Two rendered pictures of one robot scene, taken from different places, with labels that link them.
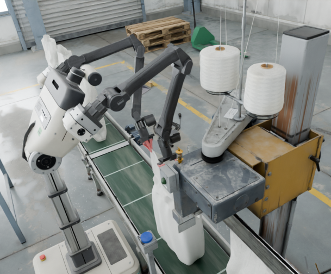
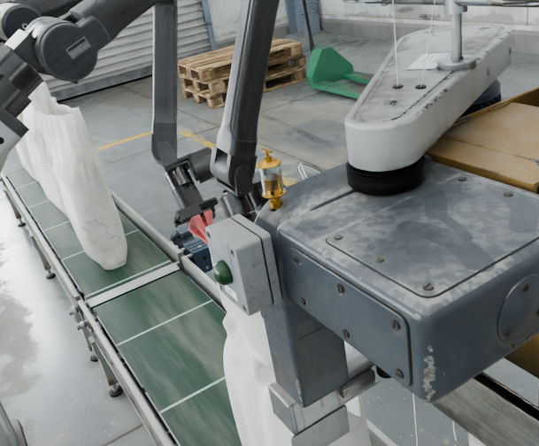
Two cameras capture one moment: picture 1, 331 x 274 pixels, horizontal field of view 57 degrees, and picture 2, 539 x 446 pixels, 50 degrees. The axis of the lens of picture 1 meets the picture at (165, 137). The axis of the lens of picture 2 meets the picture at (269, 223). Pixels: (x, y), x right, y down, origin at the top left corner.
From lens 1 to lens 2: 60 cm
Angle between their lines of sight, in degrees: 7
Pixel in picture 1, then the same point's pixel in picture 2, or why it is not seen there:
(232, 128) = (442, 83)
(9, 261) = not seen: outside the picture
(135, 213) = (191, 428)
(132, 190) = (186, 370)
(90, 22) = (109, 64)
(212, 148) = (383, 134)
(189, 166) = (310, 211)
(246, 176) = (524, 213)
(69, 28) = not seen: hidden behind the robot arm
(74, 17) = not seen: hidden behind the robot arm
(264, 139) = not seen: outside the picture
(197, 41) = (319, 76)
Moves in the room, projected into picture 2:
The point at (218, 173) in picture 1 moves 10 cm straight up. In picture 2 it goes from (415, 216) to (410, 122)
